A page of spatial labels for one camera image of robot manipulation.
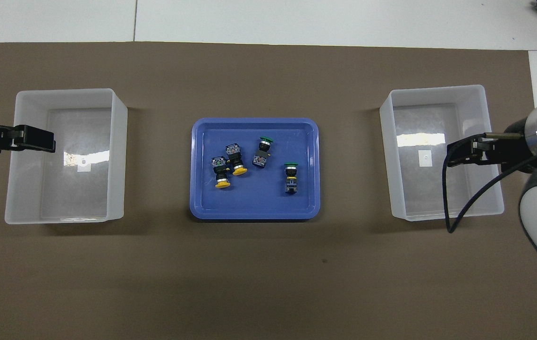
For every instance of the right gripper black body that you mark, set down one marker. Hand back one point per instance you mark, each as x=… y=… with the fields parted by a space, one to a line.
x=509 y=148

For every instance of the green push button switch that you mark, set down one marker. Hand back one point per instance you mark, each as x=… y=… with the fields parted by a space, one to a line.
x=263 y=150
x=290 y=179

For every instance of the yellow push button switch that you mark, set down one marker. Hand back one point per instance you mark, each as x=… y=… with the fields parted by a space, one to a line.
x=221 y=175
x=236 y=163

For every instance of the translucent white plastic box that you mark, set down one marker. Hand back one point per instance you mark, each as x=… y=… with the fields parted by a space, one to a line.
x=481 y=189
x=28 y=189

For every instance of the small white label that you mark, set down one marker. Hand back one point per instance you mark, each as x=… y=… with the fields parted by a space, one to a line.
x=83 y=166
x=425 y=158

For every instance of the blue plastic tray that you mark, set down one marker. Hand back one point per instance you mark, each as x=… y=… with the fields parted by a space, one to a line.
x=254 y=203

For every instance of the brown table mat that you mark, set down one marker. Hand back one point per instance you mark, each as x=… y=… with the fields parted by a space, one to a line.
x=259 y=274

